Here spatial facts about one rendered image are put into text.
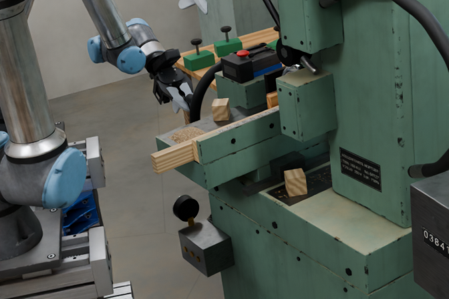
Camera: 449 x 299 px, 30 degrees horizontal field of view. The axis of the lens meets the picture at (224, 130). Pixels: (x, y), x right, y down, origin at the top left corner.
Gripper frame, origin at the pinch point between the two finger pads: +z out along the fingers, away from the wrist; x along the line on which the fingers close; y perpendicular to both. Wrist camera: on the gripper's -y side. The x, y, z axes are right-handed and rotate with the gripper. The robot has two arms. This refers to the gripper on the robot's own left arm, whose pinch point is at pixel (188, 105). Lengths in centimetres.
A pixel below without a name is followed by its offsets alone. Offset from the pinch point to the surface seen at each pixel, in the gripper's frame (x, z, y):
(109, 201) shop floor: -11, -64, 130
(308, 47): 4, 42, -60
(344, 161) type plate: -4, 53, -36
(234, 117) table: 1.9, 22.5, -19.8
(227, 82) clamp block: -1.9, 12.0, -19.9
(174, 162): 24.1, 34.4, -26.8
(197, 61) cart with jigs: -51, -75, 70
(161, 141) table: 20.3, 22.1, -18.4
